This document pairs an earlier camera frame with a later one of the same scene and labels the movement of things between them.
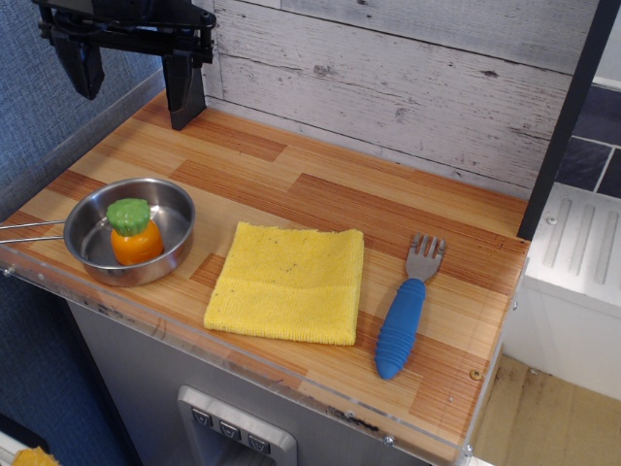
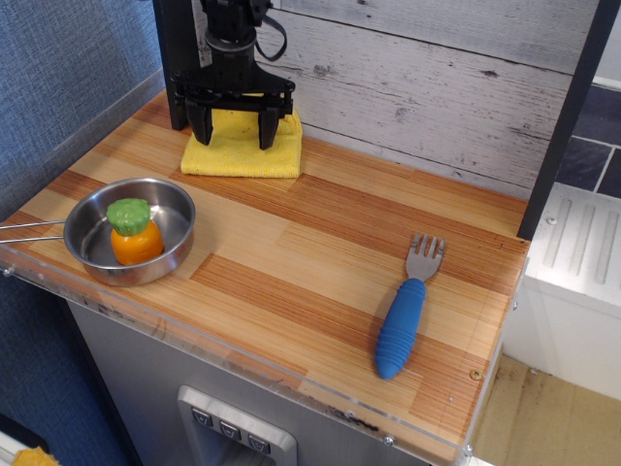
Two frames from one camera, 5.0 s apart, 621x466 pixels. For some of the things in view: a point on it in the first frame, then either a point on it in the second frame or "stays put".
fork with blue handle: (402, 319) stays put
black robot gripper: (164, 25) → (234, 80)
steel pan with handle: (88, 231) stays put
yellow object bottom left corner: (35, 456) stays put
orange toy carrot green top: (135, 239) stays put
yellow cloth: (292, 283) → (235, 150)
